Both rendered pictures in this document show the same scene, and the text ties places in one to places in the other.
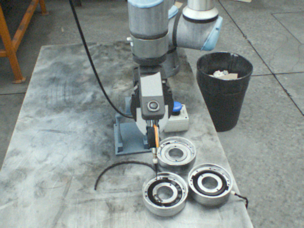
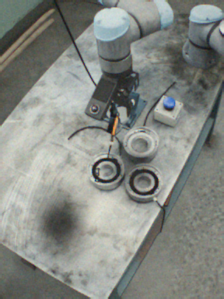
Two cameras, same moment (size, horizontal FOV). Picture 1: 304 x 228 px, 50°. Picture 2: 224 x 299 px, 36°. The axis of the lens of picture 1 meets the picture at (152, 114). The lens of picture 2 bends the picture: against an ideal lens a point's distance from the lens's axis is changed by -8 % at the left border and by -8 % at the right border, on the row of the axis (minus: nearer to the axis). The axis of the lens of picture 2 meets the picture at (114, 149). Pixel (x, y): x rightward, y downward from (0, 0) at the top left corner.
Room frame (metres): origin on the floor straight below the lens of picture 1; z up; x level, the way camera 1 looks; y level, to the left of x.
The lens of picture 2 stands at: (0.13, -0.36, 1.72)
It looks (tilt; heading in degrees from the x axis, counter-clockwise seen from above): 58 degrees down; 41
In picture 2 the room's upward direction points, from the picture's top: 7 degrees counter-clockwise
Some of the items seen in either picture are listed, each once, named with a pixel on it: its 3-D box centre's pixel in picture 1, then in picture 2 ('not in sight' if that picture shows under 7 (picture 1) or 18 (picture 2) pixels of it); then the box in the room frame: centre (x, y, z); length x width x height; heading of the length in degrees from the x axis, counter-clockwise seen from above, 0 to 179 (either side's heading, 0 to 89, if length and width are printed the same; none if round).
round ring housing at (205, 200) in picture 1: (209, 185); (144, 183); (0.51, -0.13, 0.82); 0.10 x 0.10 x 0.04
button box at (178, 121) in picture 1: (174, 116); (169, 109); (0.76, -0.07, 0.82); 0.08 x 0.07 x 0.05; 5
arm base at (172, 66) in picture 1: (160, 55); (202, 46); (1.09, -0.04, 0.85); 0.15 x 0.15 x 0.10
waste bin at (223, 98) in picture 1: (220, 93); not in sight; (1.73, -0.44, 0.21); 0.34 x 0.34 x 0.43
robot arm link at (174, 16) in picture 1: (162, 26); (206, 24); (1.09, -0.04, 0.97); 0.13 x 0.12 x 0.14; 70
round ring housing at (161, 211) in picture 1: (165, 194); (106, 171); (0.48, -0.03, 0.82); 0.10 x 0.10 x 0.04
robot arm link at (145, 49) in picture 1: (147, 42); (113, 58); (0.60, 0.01, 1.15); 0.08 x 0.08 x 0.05
